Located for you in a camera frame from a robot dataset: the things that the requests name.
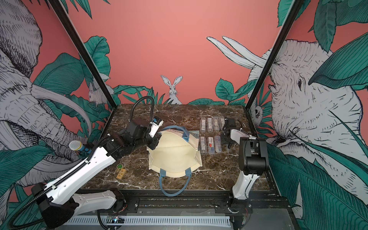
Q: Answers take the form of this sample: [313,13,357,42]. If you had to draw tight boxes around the clear case red label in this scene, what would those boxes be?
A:
[208,137,215,154]

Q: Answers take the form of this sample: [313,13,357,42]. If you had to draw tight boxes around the clear case blue parts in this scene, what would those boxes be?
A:
[219,117,226,130]

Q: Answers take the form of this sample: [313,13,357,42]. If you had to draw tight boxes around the clear compass case gold label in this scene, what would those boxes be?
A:
[207,117,214,132]

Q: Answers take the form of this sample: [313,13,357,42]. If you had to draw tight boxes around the clear compass case barcode label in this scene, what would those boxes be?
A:
[200,117,206,133]

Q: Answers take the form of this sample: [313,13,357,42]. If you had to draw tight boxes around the cream canvas tote bag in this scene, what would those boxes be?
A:
[147,126,203,197]

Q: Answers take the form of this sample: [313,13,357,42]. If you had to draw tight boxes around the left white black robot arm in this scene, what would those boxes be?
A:
[36,133,161,229]

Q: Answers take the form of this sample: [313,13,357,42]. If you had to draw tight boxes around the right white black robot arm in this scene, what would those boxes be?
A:
[221,128,269,200]

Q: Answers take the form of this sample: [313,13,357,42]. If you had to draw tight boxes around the small wooden tag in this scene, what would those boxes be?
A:
[116,168,126,180]

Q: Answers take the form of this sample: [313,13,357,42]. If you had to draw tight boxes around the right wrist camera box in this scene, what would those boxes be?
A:
[223,118,237,131]

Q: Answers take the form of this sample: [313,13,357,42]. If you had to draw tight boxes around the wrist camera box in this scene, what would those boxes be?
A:
[126,116,164,140]
[223,118,237,131]

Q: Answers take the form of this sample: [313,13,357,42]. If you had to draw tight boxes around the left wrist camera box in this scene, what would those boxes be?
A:
[126,116,164,140]

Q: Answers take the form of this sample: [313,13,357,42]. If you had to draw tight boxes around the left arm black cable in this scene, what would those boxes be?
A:
[129,96,155,123]

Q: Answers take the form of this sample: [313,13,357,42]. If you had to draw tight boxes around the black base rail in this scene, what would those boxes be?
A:
[120,189,291,215]

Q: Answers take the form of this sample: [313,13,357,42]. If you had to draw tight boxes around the white vented cable duct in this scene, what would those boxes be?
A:
[63,215,231,227]

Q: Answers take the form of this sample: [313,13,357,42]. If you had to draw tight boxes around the black left frame post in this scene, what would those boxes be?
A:
[48,0,117,110]

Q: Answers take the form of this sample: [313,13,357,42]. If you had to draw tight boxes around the black frame post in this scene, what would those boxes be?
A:
[245,0,304,111]
[48,0,117,110]

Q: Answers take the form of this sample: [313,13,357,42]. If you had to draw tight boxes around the black right frame post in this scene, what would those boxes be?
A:
[245,0,304,111]

